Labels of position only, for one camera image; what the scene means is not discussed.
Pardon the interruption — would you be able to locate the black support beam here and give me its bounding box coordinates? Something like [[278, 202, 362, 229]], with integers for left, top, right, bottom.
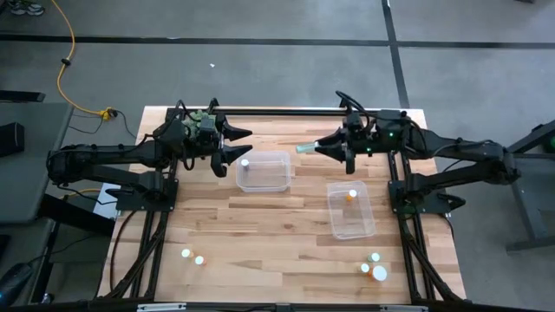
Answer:
[[37, 193, 117, 237]]

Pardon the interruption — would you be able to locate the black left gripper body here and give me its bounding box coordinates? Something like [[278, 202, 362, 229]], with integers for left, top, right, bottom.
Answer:
[[190, 113, 229, 179]]

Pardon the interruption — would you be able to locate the black computer mouse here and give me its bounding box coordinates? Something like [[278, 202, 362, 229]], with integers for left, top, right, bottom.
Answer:
[[0, 262, 35, 307]]

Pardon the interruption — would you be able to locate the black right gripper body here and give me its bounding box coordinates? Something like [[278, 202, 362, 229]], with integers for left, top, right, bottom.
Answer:
[[344, 111, 378, 175]]

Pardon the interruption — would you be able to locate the white paper sheet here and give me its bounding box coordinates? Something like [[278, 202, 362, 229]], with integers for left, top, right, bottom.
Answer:
[[93, 184, 121, 220]]

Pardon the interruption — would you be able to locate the large orange pill bottle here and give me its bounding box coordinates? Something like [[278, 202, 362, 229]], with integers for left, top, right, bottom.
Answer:
[[369, 264, 389, 283]]

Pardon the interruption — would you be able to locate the black pouch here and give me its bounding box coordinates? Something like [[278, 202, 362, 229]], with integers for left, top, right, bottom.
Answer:
[[0, 121, 26, 158]]

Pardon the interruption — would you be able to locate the grey metal stand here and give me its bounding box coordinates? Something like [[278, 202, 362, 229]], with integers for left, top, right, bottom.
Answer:
[[505, 119, 555, 252]]

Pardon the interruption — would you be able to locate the dark grey desk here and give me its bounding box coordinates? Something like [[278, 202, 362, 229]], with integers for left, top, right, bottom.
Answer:
[[0, 101, 74, 224]]

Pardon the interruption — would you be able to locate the black flat bar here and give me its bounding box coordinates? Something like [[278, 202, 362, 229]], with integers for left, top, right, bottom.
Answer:
[[0, 89, 47, 104]]

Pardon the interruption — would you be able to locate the person's shoe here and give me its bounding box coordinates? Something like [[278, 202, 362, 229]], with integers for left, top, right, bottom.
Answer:
[[6, 0, 46, 17]]

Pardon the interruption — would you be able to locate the clear plastic bin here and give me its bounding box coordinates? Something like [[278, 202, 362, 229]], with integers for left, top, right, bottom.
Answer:
[[235, 150, 292, 194], [326, 180, 377, 241]]

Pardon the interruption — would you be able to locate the yellow extension cable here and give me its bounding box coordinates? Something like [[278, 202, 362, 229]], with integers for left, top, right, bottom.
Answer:
[[50, 0, 114, 121]]

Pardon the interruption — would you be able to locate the green potted plant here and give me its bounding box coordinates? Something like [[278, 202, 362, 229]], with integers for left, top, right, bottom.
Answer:
[[180, 109, 218, 140]]

